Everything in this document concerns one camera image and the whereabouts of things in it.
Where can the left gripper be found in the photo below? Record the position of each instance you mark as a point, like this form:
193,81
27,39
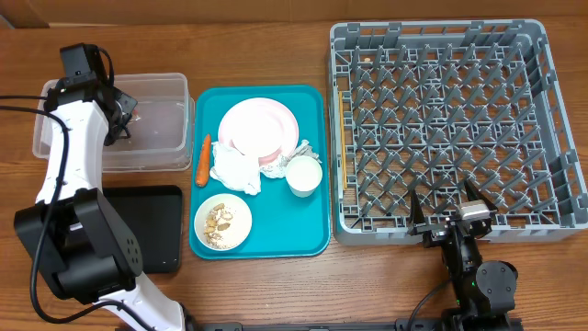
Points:
128,104

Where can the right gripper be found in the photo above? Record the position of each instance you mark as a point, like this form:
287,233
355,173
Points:
435,231

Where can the orange carrot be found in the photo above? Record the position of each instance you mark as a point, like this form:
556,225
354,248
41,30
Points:
202,173

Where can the white napkin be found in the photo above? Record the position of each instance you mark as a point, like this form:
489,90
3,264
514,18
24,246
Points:
235,171

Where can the foil paper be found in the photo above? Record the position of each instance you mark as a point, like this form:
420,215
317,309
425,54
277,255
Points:
277,168

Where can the red snack wrapper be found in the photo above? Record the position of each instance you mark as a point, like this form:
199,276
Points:
135,117

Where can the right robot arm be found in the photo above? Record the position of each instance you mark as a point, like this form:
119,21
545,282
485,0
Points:
485,290

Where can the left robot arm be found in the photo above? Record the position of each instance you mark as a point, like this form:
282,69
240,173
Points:
84,256

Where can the grey dishwasher rack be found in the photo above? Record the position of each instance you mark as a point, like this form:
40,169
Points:
429,104

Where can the clear plastic bin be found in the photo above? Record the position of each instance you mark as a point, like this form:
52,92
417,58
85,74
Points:
162,139

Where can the wooden chopstick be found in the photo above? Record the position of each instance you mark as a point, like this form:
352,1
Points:
342,134

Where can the black plastic tray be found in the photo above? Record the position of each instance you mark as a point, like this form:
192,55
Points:
155,215

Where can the pink bowl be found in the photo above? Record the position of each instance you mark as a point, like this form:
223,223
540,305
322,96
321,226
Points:
257,133

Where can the white paper cup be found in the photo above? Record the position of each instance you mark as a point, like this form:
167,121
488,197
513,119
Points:
303,175

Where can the pink plate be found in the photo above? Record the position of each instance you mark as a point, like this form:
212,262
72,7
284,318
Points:
288,121

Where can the white bowl with food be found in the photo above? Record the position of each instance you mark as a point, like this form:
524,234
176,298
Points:
223,222

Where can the teal plastic tray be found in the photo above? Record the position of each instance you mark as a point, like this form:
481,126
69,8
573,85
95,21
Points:
284,225

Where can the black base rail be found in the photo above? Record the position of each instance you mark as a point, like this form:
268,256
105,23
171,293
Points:
321,327

